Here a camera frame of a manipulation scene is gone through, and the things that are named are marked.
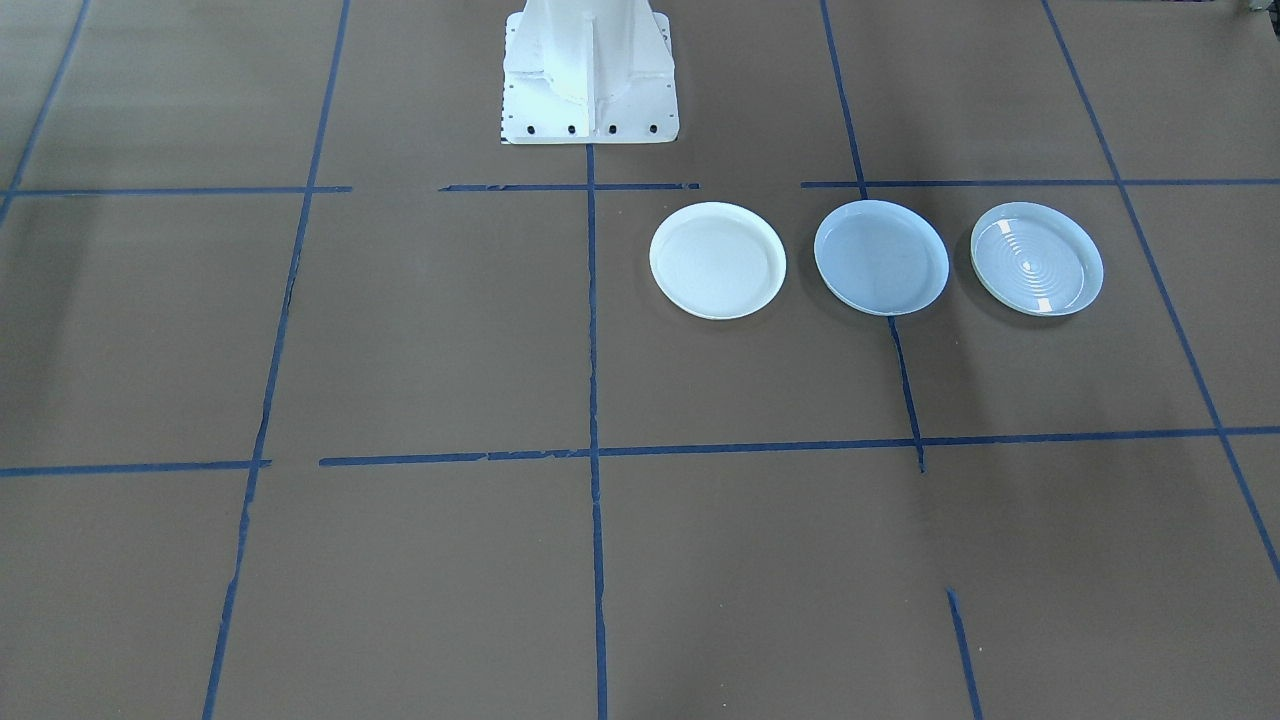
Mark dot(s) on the plain white plate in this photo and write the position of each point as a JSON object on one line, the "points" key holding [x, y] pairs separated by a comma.
{"points": [[718, 262]]}

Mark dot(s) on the pale blue ringed plate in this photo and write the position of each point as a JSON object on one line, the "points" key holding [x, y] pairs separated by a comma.
{"points": [[1036, 262]]}

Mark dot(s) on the smooth blue plate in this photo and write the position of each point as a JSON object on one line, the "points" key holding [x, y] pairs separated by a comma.
{"points": [[880, 258]]}

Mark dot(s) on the white pedestal column with base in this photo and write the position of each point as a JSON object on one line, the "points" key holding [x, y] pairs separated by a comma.
{"points": [[590, 60]]}

